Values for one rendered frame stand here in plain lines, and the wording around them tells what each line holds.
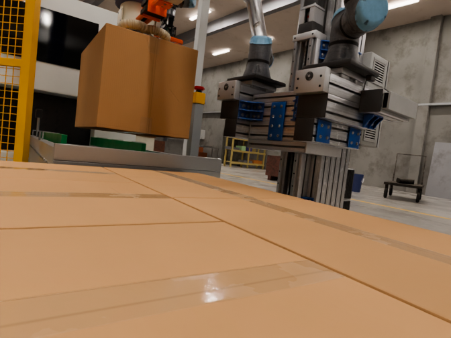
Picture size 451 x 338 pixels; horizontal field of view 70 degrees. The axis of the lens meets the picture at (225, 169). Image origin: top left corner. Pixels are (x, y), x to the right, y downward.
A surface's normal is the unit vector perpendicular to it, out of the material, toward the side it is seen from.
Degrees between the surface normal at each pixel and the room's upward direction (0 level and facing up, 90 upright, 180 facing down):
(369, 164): 90
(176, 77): 90
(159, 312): 0
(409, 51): 90
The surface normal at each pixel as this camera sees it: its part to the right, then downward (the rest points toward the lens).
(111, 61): 0.53, 0.11
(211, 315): 0.11, -0.99
